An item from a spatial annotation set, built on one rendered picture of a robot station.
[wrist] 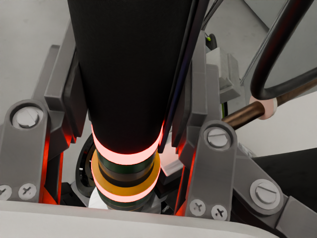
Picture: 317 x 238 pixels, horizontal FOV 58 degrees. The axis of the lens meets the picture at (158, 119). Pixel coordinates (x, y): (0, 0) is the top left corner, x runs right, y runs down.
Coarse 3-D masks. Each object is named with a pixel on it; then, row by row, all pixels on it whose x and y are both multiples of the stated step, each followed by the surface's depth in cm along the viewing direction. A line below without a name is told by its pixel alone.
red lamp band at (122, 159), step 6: (96, 144) 14; (156, 144) 14; (102, 150) 13; (108, 150) 13; (150, 150) 14; (108, 156) 13; (114, 156) 13; (120, 156) 13; (126, 156) 13; (132, 156) 13; (138, 156) 13; (144, 156) 14; (120, 162) 14; (126, 162) 14; (132, 162) 14; (138, 162) 14
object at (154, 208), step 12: (168, 168) 21; (180, 168) 21; (168, 180) 22; (180, 180) 23; (96, 192) 28; (156, 192) 23; (168, 192) 23; (96, 204) 27; (144, 204) 28; (156, 204) 28
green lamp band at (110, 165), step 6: (96, 150) 15; (156, 150) 15; (102, 156) 14; (150, 156) 14; (102, 162) 15; (108, 162) 14; (144, 162) 14; (150, 162) 15; (108, 168) 15; (114, 168) 14; (120, 168) 14; (126, 168) 14; (132, 168) 14; (138, 168) 15
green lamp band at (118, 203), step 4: (152, 188) 19; (100, 192) 18; (104, 196) 18; (144, 196) 18; (148, 196) 19; (108, 200) 19; (112, 200) 18; (136, 200) 18; (140, 200) 19; (116, 204) 19; (120, 204) 19; (124, 204) 19; (128, 204) 19; (132, 204) 19; (136, 204) 19
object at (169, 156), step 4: (168, 144) 22; (164, 148) 22; (168, 148) 21; (172, 148) 21; (164, 152) 21; (168, 152) 21; (172, 152) 21; (160, 156) 21; (164, 156) 21; (168, 156) 21; (172, 156) 21; (176, 156) 21; (160, 160) 21; (164, 160) 21; (168, 160) 21; (172, 160) 21; (164, 164) 21
